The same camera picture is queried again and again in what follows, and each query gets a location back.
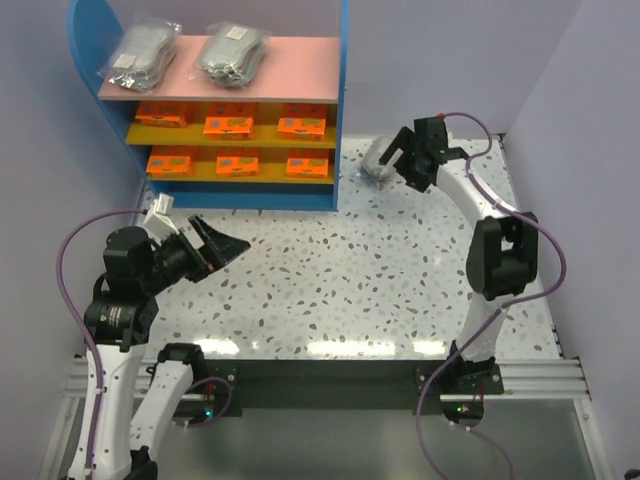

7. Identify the silver sponge pack top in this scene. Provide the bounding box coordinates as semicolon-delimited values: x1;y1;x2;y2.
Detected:
358;135;402;188

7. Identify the silver sponge pack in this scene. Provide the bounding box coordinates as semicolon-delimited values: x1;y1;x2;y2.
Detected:
358;135;402;188
100;20;182;93
190;21;270;89

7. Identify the orange sponge box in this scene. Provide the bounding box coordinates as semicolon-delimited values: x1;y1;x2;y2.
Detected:
203;102;257;141
146;145;198;178
285;148;330;179
134;101;191;128
216;147;260;177

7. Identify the orange sponge box hidden lowest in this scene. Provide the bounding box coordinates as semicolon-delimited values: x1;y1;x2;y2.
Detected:
277;103;328;141

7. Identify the orange sponge box bottom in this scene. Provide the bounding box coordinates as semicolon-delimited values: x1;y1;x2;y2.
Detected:
203;102;257;141

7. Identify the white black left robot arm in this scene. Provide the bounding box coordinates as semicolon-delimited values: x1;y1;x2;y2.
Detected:
66;212;250;479

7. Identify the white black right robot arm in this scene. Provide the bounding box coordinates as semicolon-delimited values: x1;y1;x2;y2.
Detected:
378;115;538;394

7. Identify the orange sponge box on shelf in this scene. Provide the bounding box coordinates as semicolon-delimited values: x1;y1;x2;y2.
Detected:
146;145;198;178

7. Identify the blue pink yellow shelf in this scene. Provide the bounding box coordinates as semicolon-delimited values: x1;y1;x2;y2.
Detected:
67;1;347;211

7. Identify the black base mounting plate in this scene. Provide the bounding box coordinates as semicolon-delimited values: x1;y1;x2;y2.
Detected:
179;359;505;420

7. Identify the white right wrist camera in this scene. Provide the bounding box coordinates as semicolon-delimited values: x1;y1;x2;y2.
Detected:
434;113;452;148

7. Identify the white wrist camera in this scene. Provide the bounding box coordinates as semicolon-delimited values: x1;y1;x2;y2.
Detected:
434;113;452;148
143;193;179;240

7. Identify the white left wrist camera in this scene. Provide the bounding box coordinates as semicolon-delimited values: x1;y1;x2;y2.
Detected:
143;193;179;240

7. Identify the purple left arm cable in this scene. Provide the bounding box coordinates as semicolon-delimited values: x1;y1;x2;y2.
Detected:
54;209;232;480

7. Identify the aluminium frame rail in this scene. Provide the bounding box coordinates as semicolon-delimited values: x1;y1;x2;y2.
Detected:
37;349;594;480

